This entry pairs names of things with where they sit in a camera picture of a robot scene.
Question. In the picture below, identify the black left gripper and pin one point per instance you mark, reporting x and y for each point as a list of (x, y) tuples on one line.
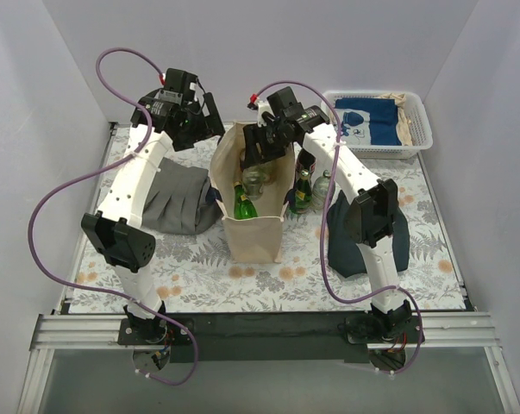
[(210, 117)]

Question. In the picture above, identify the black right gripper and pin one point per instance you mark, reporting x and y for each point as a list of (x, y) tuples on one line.
[(260, 139)]

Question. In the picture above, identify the dark cola bottle red cap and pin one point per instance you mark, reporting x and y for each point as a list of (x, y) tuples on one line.
[(304, 161)]

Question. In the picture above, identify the clear Chang bottle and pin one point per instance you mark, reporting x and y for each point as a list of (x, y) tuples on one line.
[(254, 179), (322, 191)]

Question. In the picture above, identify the green Perrier bottle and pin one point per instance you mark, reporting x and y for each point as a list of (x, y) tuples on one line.
[(302, 193), (243, 207)]

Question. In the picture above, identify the beige canvas tote bag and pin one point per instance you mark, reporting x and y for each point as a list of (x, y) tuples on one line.
[(255, 240)]

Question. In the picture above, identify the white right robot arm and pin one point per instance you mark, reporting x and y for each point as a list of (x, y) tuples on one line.
[(373, 202)]

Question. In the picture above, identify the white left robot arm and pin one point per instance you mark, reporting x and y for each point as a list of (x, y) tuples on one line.
[(115, 230)]

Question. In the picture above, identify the grey folded cloth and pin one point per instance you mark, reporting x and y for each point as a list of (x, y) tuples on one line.
[(180, 201)]

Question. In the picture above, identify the blue printed cloth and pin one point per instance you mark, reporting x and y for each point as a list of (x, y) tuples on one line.
[(367, 121)]

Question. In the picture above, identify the white plastic basket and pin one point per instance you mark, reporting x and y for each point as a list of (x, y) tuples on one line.
[(414, 109)]

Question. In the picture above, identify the beige cloth in basket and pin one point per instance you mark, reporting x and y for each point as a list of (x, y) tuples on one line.
[(403, 123)]

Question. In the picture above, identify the dark folded shorts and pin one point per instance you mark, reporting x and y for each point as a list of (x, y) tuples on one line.
[(344, 255)]

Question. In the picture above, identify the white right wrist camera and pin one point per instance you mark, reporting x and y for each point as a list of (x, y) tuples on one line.
[(261, 108)]

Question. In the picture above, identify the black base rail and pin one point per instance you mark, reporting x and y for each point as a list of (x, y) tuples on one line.
[(270, 336)]

